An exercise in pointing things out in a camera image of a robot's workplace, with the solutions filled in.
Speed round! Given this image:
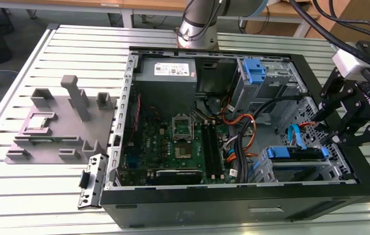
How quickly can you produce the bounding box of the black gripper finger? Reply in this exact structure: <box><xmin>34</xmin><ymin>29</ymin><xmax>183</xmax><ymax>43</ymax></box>
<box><xmin>330</xmin><ymin>107</ymin><xmax>370</xmax><ymax>147</ymax></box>
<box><xmin>312</xmin><ymin>70</ymin><xmax>362</xmax><ymax>123</ymax></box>

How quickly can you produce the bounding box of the blue data wire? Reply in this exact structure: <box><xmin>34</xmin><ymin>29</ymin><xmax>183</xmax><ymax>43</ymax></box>
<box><xmin>288</xmin><ymin>124</ymin><xmax>308</xmax><ymax>150</ymax></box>

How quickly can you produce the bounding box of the hard disk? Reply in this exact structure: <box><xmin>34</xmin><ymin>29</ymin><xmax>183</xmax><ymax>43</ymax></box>
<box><xmin>266</xmin><ymin>145</ymin><xmax>330</xmax><ymax>163</ymax></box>

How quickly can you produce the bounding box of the metal disk bay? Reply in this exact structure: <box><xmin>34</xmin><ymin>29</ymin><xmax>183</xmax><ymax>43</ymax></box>
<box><xmin>258</xmin><ymin>146</ymin><xmax>349</xmax><ymax>184</ymax></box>

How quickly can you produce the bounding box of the blue plastic drive latch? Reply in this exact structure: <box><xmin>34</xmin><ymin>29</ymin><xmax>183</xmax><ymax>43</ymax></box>
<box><xmin>243</xmin><ymin>58</ymin><xmax>268</xmax><ymax>84</ymax></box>

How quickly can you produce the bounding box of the grey metal drive cage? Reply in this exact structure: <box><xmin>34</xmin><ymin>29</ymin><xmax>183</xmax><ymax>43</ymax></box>
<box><xmin>231</xmin><ymin>56</ymin><xmax>308</xmax><ymax>119</ymax></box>

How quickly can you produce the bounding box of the black RAM slot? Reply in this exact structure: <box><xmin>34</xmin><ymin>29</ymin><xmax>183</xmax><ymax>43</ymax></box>
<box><xmin>202</xmin><ymin>122</ymin><xmax>215</xmax><ymax>179</ymax></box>

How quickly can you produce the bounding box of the grey power supply unit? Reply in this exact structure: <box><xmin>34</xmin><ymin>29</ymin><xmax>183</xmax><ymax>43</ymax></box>
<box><xmin>138</xmin><ymin>58</ymin><xmax>199</xmax><ymax>118</ymax></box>

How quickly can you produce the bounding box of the metal socket cover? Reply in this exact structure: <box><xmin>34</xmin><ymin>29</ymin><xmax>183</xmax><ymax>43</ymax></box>
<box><xmin>171</xmin><ymin>114</ymin><xmax>195</xmax><ymax>143</ymax></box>

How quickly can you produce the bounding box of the CPU socket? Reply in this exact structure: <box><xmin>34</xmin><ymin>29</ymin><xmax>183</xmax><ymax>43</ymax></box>
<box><xmin>174</xmin><ymin>142</ymin><xmax>195</xmax><ymax>160</ymax></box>

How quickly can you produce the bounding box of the black PC case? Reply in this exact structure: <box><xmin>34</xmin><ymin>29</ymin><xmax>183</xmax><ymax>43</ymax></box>
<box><xmin>99</xmin><ymin>45</ymin><xmax>370</xmax><ymax>230</ymax></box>

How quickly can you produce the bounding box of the black graphics card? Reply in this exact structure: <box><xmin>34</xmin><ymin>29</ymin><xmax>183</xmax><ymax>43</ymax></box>
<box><xmin>154</xmin><ymin>168</ymin><xmax>205</xmax><ymax>186</ymax></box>

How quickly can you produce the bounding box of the green motherboard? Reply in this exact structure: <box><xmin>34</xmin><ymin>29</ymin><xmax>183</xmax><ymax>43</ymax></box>
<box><xmin>119</xmin><ymin>119</ymin><xmax>239</xmax><ymax>186</ymax></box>

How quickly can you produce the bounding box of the grey expansion card retainer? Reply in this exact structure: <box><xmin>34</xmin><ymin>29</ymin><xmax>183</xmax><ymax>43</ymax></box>
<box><xmin>78</xmin><ymin>153</ymin><xmax>110</xmax><ymax>211</ymax></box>

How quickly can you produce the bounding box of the grey parts rack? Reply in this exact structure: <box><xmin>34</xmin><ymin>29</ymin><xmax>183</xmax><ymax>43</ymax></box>
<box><xmin>3</xmin><ymin>74</ymin><xmax>122</xmax><ymax>165</ymax></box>

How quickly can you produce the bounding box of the green RAM stick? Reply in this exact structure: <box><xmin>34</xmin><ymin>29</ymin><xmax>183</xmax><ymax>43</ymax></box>
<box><xmin>29</xmin><ymin>137</ymin><xmax>65</xmax><ymax>143</ymax></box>

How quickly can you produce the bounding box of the silver CPU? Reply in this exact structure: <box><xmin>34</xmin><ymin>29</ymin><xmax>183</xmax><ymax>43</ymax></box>
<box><xmin>29</xmin><ymin>116</ymin><xmax>49</xmax><ymax>129</ymax></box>

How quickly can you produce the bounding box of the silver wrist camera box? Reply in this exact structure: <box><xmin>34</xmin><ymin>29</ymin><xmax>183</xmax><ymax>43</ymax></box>
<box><xmin>332</xmin><ymin>50</ymin><xmax>370</xmax><ymax>79</ymax></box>

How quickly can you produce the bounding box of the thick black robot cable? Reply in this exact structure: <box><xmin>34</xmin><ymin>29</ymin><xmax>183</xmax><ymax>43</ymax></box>
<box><xmin>289</xmin><ymin>0</ymin><xmax>370</xmax><ymax>72</ymax></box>

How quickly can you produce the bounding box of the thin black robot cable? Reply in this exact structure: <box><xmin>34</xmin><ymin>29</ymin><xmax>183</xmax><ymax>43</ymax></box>
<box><xmin>312</xmin><ymin>0</ymin><xmax>370</xmax><ymax>40</ymax></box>

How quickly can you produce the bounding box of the orange power wire bundle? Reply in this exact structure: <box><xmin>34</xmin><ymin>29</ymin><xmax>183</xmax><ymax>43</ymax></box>
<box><xmin>221</xmin><ymin>114</ymin><xmax>259</xmax><ymax>160</ymax></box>

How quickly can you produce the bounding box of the wooden desk white frame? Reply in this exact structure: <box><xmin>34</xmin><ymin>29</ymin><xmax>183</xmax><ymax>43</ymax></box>
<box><xmin>0</xmin><ymin>0</ymin><xmax>134</xmax><ymax>28</ymax></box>
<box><xmin>131</xmin><ymin>0</ymin><xmax>322</xmax><ymax>38</ymax></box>

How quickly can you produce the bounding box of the black cable bundle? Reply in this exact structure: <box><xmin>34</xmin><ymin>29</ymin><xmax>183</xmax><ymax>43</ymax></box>
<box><xmin>235</xmin><ymin>95</ymin><xmax>309</xmax><ymax>184</ymax></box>

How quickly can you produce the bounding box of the red black fan wire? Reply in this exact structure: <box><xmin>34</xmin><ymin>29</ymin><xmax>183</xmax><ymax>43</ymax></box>
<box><xmin>135</xmin><ymin>94</ymin><xmax>142</xmax><ymax>134</ymax></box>

